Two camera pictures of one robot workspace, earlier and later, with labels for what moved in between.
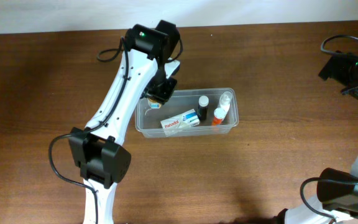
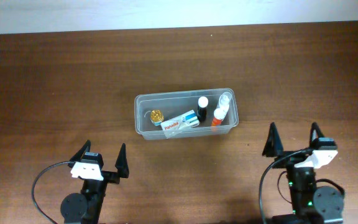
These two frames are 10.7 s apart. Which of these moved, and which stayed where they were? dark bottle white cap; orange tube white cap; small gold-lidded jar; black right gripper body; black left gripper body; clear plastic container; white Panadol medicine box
Moved: black left gripper body; black right gripper body; small gold-lidded jar
Stayed: orange tube white cap; clear plastic container; white Panadol medicine box; dark bottle white cap
